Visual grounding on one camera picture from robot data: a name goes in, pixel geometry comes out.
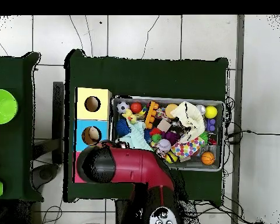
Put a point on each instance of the yellow plush duck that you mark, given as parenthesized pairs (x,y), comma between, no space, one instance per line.
(130,116)

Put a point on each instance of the light blue muslin cloth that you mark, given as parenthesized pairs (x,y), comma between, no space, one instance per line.
(137,137)

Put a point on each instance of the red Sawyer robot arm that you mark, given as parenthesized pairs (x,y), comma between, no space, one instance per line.
(135,163)

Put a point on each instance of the wooden box with three holes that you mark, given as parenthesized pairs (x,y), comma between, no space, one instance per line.
(100,112)

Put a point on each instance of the shallow mesh bin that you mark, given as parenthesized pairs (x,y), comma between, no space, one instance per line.
(196,164)

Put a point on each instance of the orange toy building block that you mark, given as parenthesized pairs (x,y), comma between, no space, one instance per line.
(151,116)

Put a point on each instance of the red ball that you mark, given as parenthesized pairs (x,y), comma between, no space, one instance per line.
(136,107)

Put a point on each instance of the small soccer ball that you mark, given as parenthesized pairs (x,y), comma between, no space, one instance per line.
(123,107)

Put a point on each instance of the white toy baseball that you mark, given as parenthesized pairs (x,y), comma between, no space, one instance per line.
(164,145)

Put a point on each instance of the dark green tablecloth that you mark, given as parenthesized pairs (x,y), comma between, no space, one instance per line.
(14,151)
(142,77)

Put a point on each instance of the cream muslin cloth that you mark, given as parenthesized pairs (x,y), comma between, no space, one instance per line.
(191,116)

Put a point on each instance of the polka dot cloth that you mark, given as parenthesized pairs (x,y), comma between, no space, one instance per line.
(186,149)

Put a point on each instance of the yellow ball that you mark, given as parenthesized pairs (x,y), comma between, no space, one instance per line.
(211,112)

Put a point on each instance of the small orange basketball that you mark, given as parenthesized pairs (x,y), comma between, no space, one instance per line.
(207,158)

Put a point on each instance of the lime green bowl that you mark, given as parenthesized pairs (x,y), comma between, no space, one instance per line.
(2,107)

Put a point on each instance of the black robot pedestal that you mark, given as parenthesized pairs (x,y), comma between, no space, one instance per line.
(126,212)

